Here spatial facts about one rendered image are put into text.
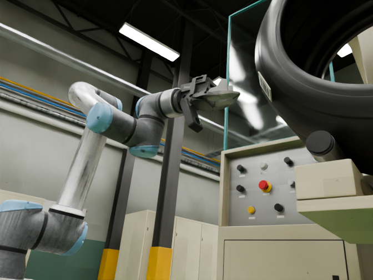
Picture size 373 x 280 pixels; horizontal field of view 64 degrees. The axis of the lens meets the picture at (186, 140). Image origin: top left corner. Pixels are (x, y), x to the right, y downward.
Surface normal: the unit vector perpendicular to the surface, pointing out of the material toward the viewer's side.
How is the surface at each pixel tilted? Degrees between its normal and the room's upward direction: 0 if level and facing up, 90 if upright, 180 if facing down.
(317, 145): 90
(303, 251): 90
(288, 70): 95
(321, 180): 90
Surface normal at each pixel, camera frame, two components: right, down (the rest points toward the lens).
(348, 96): -0.67, -0.21
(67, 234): 0.66, -0.14
